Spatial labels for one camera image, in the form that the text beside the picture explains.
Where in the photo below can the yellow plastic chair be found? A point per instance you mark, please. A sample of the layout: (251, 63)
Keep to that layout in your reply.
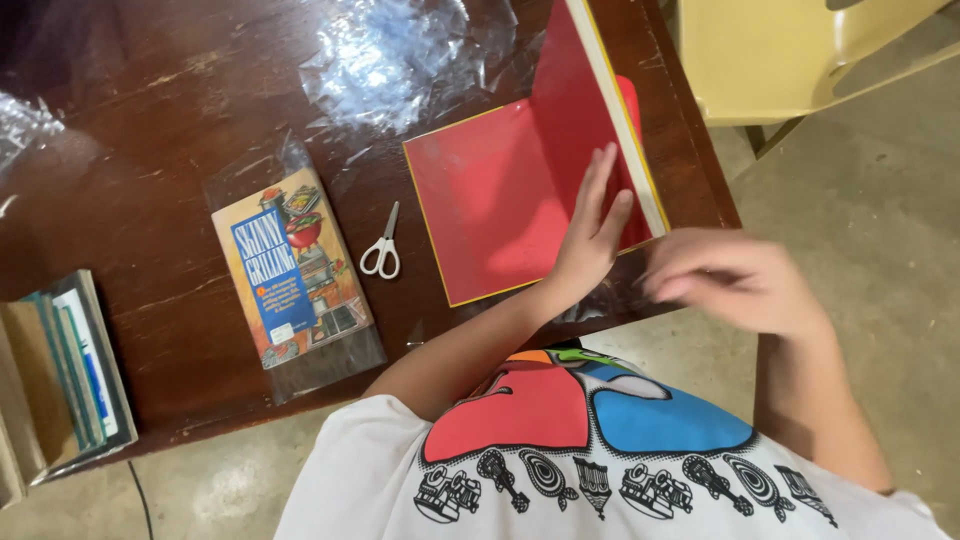
(780, 60)

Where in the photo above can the person's right fingers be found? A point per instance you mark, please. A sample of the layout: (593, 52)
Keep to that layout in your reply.
(675, 274)

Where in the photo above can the white printed t-shirt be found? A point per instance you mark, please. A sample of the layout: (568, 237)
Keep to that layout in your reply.
(600, 465)

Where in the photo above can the person's left hand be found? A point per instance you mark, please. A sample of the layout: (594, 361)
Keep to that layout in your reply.
(586, 251)

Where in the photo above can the clear plastic book cover sheet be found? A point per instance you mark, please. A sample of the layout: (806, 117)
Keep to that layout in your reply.
(607, 306)

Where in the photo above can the plastic-covered paperback cookbook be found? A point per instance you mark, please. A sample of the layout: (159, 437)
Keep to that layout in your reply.
(292, 277)

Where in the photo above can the person's right hand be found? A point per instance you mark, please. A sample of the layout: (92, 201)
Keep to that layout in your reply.
(742, 285)

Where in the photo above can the small crumpled clear plastic piece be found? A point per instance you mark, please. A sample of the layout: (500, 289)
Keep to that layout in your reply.
(22, 127)

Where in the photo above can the large crumpled clear plastic sheet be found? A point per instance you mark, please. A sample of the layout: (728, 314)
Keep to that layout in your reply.
(405, 60)

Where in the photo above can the red hardcover book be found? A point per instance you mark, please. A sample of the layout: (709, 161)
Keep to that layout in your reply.
(495, 195)

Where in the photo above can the stack of old books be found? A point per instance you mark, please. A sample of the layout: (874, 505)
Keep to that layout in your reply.
(60, 375)

